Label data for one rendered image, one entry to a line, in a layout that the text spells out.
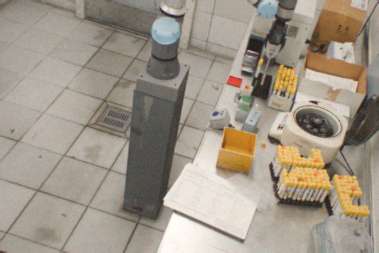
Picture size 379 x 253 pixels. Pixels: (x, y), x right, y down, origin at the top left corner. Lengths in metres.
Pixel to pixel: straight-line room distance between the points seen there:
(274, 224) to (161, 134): 0.78
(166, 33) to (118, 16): 2.21
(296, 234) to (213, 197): 0.31
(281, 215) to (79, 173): 1.51
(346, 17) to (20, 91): 2.18
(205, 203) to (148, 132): 0.68
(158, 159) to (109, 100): 1.16
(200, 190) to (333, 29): 1.42
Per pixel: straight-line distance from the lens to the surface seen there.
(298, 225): 1.73
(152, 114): 2.15
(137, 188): 2.55
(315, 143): 1.90
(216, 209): 1.66
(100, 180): 2.86
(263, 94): 2.19
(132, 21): 4.11
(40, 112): 3.31
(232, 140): 1.88
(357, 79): 2.44
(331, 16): 2.75
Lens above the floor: 2.17
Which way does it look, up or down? 41 degrees down
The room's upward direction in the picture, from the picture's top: 12 degrees clockwise
